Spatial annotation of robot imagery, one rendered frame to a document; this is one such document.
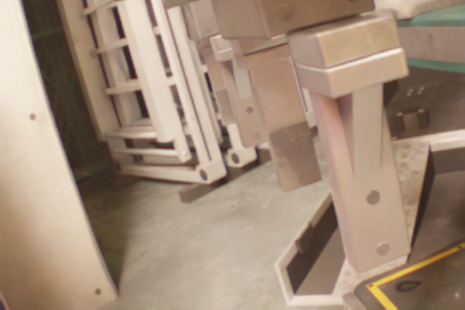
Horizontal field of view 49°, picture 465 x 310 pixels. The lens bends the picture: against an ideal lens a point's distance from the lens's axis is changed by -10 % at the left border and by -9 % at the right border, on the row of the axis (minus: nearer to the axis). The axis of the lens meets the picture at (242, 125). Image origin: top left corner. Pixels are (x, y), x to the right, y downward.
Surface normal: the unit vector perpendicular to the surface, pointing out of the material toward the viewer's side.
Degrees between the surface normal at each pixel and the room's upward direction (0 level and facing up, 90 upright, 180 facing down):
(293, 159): 90
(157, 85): 90
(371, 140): 120
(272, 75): 90
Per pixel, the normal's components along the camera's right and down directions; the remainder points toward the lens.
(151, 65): 0.63, -0.02
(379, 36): 0.16, 0.15
